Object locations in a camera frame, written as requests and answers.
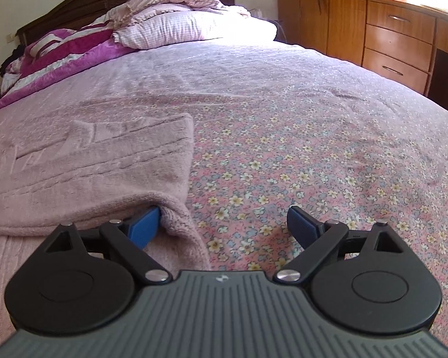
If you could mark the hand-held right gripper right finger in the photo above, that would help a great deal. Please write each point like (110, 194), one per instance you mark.
(301, 224)

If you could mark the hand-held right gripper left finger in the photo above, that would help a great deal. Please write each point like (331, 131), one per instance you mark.
(146, 226)

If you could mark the pink knitted sweater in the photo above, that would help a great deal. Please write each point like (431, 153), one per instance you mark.
(89, 171)

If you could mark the dark clothes pile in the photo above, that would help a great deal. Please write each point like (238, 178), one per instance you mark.
(11, 61)

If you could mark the bed with floral pink sheet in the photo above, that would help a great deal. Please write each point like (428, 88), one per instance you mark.
(283, 130)

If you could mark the wooden dresser drawer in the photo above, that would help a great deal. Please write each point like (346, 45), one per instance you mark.
(395, 46)
(399, 20)
(392, 69)

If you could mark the magenta white striped blanket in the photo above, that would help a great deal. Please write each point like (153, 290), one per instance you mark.
(71, 50)

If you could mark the wooden dresser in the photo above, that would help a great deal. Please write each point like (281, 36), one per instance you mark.
(332, 22)

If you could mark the pink checked pillow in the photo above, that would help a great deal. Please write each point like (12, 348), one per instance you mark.
(186, 26)

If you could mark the pale pink ruffled quilt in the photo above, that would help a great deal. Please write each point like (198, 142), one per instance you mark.
(179, 0)

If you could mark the wall socket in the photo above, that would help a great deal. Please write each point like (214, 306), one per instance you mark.
(10, 38)

